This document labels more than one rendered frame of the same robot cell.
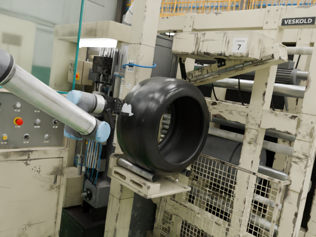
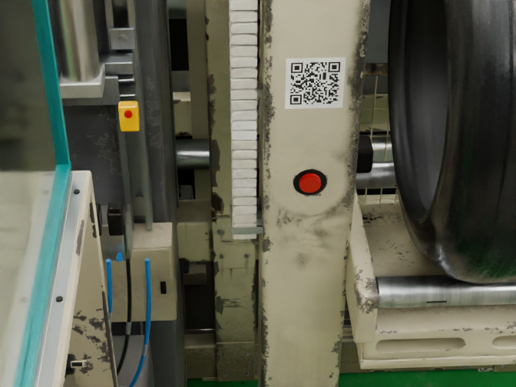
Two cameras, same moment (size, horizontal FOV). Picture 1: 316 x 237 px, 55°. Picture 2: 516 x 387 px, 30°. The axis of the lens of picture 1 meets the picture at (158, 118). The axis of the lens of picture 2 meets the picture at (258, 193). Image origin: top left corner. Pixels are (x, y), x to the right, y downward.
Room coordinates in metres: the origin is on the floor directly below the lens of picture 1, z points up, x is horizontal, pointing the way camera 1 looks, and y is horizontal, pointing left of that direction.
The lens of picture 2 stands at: (1.38, 1.07, 1.87)
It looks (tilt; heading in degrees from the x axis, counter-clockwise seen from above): 38 degrees down; 310
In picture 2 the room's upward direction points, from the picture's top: straight up
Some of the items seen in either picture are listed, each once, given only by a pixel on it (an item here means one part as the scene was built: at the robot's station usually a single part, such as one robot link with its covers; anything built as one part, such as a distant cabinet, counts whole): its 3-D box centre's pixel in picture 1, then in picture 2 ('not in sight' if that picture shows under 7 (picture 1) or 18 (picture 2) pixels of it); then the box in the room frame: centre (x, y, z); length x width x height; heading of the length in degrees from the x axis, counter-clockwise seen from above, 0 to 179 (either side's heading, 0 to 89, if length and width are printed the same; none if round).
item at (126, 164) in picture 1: (136, 169); (488, 289); (1.78, 0.08, 0.90); 0.35 x 0.05 x 0.05; 43
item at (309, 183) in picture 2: not in sight; (309, 180); (2.01, 0.22, 1.06); 0.03 x 0.02 x 0.03; 43
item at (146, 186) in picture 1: (134, 179); (478, 321); (1.79, 0.09, 0.83); 0.36 x 0.09 x 0.06; 43
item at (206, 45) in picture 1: (218, 47); not in sight; (1.99, -0.32, 1.71); 0.61 x 0.25 x 0.15; 43
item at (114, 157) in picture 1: (136, 159); (351, 229); (2.01, 0.11, 0.90); 0.40 x 0.03 x 0.10; 133
